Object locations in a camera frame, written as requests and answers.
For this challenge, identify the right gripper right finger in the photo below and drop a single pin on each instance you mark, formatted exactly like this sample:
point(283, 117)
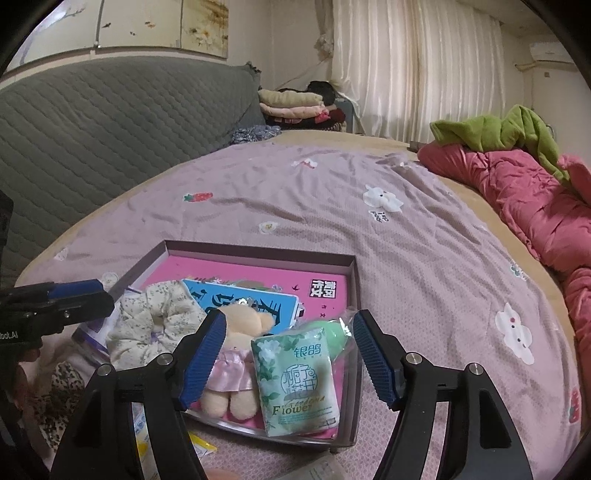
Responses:
point(481, 440)

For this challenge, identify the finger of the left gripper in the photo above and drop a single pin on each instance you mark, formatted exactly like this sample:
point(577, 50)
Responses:
point(28, 316)
point(73, 289)

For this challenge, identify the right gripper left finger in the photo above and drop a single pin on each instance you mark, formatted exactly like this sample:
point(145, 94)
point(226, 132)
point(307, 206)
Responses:
point(99, 441)

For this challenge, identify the floral cream scrunchie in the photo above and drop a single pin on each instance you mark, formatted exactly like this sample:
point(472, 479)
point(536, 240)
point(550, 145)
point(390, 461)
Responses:
point(152, 322)

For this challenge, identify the bear plush pink dress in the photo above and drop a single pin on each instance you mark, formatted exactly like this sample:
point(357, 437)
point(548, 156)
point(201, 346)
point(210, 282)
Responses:
point(231, 388)

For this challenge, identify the green flower tissue pack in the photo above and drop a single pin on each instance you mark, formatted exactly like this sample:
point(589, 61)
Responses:
point(296, 386)

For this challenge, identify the green sponge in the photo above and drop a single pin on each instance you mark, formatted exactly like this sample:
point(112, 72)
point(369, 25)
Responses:
point(337, 333)

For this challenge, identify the white blue wipes pack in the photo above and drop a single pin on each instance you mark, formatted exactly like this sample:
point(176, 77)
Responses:
point(91, 336)

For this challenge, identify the leopard print scrunchie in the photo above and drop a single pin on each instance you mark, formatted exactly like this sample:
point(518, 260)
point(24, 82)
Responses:
point(50, 412)

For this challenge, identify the shallow dark cardboard box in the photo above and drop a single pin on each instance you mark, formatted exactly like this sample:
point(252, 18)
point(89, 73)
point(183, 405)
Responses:
point(343, 436)

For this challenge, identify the pink quilted bedspread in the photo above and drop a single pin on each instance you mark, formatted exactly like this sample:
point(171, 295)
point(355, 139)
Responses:
point(430, 270)

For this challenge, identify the pink and blue book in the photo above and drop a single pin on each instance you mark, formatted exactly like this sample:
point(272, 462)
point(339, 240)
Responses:
point(291, 296)

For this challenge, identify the grey quilted headboard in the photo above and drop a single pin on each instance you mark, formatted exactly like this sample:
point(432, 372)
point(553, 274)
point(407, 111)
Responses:
point(77, 136)

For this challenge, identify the red pink comforter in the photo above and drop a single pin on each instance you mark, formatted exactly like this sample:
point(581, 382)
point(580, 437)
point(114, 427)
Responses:
point(552, 222)

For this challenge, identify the blue patterned cloth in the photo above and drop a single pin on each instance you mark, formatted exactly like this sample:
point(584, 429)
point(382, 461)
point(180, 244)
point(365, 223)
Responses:
point(257, 133)

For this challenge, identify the stack of folded clothes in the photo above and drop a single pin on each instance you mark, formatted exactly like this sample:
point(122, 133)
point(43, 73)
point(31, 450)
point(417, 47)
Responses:
point(315, 108)

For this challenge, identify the green blanket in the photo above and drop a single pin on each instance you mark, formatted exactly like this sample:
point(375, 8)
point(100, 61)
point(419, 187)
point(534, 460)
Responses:
point(521, 128)

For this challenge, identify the white curtains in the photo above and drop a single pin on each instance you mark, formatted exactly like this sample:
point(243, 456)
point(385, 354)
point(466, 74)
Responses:
point(406, 64)

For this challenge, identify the white air conditioner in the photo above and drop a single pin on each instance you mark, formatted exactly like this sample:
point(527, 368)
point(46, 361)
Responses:
point(552, 51)

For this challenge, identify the wall painting panels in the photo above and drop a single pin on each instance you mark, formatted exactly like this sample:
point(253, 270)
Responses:
point(193, 25)

